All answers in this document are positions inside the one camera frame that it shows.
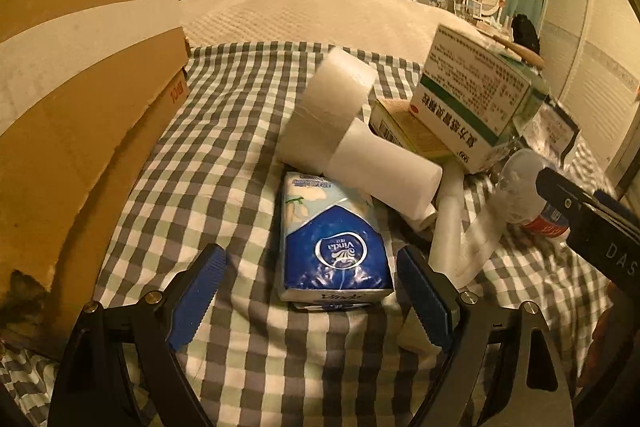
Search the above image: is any white louvered wardrobe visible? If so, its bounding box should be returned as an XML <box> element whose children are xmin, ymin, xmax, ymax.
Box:
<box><xmin>540</xmin><ymin>0</ymin><xmax>640</xmax><ymax>188</ymax></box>

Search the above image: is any clear plastic package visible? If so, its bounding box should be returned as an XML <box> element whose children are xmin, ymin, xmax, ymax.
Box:
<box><xmin>515</xmin><ymin>102</ymin><xmax>581</xmax><ymax>168</ymax></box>

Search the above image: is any white plastic bag roll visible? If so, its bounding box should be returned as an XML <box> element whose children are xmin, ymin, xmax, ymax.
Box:
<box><xmin>427</xmin><ymin>159</ymin><xmax>508</xmax><ymax>288</ymax></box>

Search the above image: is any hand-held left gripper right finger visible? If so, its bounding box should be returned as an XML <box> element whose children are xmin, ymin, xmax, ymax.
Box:
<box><xmin>396</xmin><ymin>244</ymin><xmax>576</xmax><ymax>427</ymax></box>

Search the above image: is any white and green medicine box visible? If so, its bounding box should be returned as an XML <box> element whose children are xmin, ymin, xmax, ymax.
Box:
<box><xmin>410</xmin><ymin>23</ymin><xmax>546</xmax><ymax>172</ymax></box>

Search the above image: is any blue tissue pack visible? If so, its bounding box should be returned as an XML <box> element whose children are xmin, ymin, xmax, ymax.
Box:
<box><xmin>276</xmin><ymin>171</ymin><xmax>396</xmax><ymax>310</ymax></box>

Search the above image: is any tan cardboard carton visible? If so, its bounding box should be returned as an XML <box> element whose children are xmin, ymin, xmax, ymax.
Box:
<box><xmin>369</xmin><ymin>97</ymin><xmax>456</xmax><ymax>160</ymax></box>

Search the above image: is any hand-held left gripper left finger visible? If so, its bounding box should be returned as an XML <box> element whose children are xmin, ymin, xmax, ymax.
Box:
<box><xmin>47</xmin><ymin>243</ymin><xmax>228</xmax><ymax>427</ymax></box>

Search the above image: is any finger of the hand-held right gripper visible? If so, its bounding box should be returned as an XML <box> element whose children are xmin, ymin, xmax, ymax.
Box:
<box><xmin>536</xmin><ymin>167</ymin><xmax>601</xmax><ymax>248</ymax></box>

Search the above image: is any white quilt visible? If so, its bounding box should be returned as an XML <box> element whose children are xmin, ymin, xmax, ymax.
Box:
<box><xmin>180</xmin><ymin>0</ymin><xmax>481</xmax><ymax>62</ymax></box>

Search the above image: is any grey checkered bed sheet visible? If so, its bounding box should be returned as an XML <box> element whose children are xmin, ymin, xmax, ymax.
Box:
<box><xmin>0</xmin><ymin>42</ymin><xmax>621</xmax><ymax>427</ymax></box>

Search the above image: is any black bag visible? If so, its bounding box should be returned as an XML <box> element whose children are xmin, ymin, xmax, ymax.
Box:
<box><xmin>510</xmin><ymin>13</ymin><xmax>541</xmax><ymax>52</ymax></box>

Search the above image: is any clear bottle with red label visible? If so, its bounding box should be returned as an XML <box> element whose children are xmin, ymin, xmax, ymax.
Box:
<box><xmin>492</xmin><ymin>149</ymin><xmax>571</xmax><ymax>240</ymax></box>

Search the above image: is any large brown cardboard box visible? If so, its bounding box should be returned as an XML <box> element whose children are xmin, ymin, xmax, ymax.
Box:
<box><xmin>0</xmin><ymin>0</ymin><xmax>190</xmax><ymax>358</ymax></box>

